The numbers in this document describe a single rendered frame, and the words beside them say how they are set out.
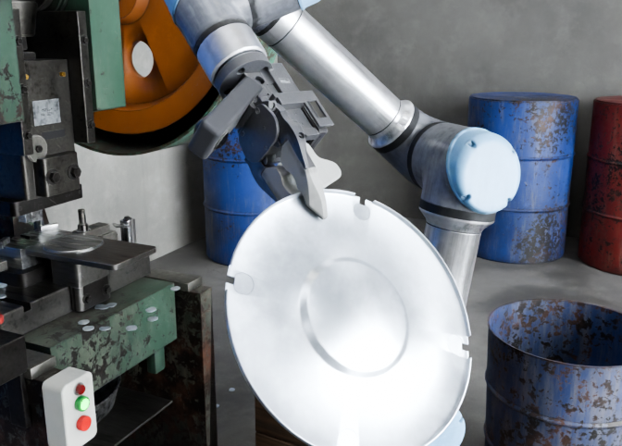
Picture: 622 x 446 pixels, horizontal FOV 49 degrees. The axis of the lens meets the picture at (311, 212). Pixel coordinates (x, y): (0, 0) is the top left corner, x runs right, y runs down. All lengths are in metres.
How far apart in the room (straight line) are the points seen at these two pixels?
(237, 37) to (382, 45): 3.84
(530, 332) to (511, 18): 2.64
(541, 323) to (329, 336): 1.49
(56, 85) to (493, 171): 0.95
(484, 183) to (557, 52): 3.40
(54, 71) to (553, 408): 1.37
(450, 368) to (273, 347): 0.21
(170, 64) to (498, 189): 1.01
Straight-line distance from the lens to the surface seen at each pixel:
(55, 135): 1.58
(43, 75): 1.55
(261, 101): 0.78
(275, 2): 0.89
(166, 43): 1.80
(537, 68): 4.41
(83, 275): 1.54
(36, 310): 1.51
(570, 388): 1.78
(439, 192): 1.03
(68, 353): 1.47
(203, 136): 0.73
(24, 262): 1.60
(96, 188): 3.52
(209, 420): 1.85
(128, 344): 1.60
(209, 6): 0.86
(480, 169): 1.01
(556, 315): 2.14
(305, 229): 0.74
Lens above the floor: 1.23
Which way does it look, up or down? 15 degrees down
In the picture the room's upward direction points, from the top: straight up
